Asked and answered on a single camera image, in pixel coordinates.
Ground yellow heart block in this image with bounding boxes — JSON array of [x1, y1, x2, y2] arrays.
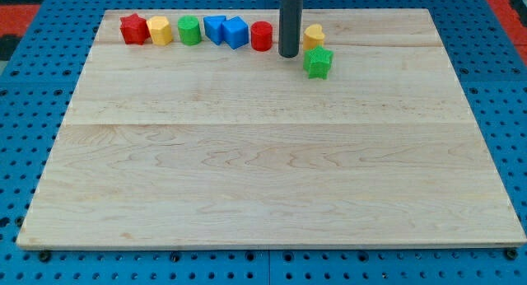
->
[[302, 24, 325, 50]]

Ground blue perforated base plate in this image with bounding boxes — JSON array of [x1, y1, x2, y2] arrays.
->
[[1, 0, 526, 284]]

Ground yellow hexagon block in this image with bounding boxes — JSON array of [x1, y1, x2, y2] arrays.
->
[[147, 16, 173, 46]]

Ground red star block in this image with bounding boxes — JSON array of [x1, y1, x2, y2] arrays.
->
[[119, 13, 150, 45]]

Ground light wooden board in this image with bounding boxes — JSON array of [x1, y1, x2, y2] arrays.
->
[[16, 9, 526, 250]]

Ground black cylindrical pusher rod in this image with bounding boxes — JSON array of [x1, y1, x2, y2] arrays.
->
[[278, 0, 303, 58]]

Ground blue cube block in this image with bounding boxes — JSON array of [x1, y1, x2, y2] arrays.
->
[[222, 16, 249, 49]]

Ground green star block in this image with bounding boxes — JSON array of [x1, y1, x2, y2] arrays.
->
[[303, 45, 333, 79]]

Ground red cylinder block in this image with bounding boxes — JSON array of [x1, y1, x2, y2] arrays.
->
[[250, 21, 273, 52]]

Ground blue triangle block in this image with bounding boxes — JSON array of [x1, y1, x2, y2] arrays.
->
[[203, 16, 226, 45]]

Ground green cylinder block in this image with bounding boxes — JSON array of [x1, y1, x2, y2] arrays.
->
[[177, 15, 202, 46]]

